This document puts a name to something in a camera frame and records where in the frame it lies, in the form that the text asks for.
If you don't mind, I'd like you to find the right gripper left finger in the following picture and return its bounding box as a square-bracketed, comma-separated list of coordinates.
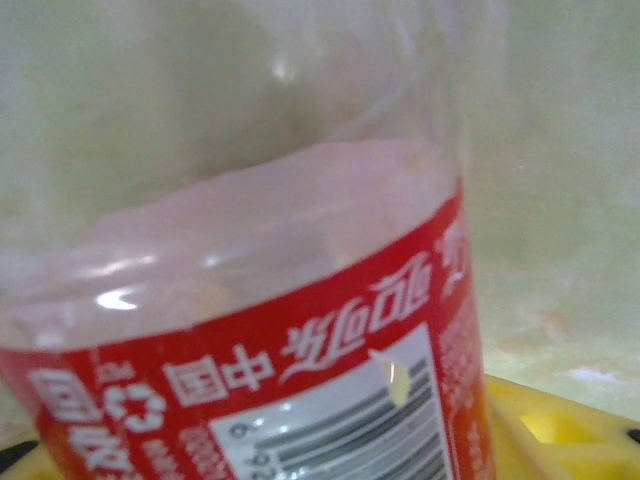
[0, 438, 66, 480]

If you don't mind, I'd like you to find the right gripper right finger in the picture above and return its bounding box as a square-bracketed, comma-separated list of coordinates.
[482, 374, 640, 480]

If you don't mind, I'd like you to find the red-label cola plastic bottle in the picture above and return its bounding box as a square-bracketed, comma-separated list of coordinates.
[0, 0, 497, 480]

